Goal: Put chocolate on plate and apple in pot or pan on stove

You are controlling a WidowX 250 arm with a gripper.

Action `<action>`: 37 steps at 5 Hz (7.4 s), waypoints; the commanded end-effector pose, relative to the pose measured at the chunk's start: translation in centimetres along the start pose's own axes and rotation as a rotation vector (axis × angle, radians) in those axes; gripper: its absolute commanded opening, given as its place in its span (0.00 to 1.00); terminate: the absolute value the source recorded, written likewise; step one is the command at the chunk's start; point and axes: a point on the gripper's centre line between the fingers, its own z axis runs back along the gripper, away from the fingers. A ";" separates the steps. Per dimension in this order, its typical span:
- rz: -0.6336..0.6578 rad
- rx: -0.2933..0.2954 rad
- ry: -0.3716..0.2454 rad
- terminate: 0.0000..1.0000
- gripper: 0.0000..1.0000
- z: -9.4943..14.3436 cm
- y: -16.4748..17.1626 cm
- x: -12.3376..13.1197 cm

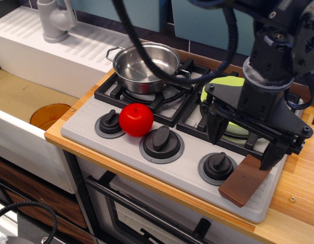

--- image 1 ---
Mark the red toy apple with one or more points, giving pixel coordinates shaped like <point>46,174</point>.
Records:
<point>136,119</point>

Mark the black left stove knob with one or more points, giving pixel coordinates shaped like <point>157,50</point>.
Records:
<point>108,127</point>

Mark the orange sink drain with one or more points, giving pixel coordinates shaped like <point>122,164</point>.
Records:
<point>47,115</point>

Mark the black oven door handle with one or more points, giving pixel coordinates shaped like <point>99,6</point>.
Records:
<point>102,186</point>

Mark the teal wall cabinet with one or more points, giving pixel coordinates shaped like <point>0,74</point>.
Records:
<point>197,25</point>

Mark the black left burner grate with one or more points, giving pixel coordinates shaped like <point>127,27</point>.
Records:
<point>167,105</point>

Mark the black middle stove knob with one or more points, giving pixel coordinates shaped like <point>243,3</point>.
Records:
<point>161,146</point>

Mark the black burner grate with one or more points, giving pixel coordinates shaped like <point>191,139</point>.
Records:
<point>167,105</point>
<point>193,121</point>

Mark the stainless steel pot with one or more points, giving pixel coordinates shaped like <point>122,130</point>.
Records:
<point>134,75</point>

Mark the white toy sink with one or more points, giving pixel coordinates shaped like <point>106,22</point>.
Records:
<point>39,74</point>

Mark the black right stove knob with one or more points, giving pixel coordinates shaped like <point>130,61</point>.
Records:
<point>215,168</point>

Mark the light green plate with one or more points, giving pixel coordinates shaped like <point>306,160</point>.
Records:
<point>227,89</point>

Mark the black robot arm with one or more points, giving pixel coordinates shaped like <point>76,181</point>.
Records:
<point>283,50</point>

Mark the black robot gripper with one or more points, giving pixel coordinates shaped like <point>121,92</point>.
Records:
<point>263,108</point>

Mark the brown chocolate bar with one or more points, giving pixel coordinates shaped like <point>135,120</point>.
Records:
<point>244,181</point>

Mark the black right burner grate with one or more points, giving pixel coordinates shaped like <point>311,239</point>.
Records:
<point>193,121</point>

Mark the wooden drawer fronts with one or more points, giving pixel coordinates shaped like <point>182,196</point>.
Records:
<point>19,185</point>

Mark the grey toy faucet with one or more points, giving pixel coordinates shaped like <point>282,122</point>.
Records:
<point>56,22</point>

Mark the grey toy stove top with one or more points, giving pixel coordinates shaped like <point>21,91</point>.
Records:
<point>182,173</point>

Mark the black stove knob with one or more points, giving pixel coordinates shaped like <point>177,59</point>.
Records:
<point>215,168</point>
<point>108,127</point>
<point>161,146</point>

